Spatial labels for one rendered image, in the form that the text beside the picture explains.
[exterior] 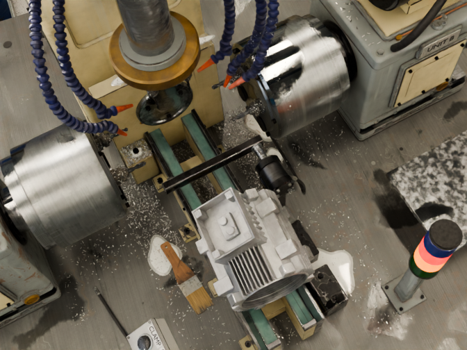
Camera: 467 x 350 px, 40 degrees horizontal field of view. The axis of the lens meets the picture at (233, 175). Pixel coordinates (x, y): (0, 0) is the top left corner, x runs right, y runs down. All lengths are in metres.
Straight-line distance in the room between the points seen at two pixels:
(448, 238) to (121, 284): 0.81
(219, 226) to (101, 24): 0.52
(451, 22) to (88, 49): 0.82
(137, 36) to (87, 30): 0.29
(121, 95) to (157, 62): 0.26
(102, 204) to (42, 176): 0.14
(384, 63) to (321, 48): 0.14
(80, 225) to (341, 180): 0.69
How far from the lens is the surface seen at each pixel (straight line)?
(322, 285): 1.53
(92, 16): 1.46
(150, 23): 1.18
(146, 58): 1.25
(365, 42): 1.48
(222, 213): 1.33
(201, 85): 1.59
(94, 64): 1.56
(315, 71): 1.45
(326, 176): 1.70
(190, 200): 1.55
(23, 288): 1.56
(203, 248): 1.38
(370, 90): 1.56
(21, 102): 1.94
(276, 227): 1.33
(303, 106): 1.46
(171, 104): 1.58
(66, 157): 1.38
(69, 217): 1.39
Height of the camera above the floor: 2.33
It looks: 65 degrees down
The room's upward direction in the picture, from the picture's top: 8 degrees counter-clockwise
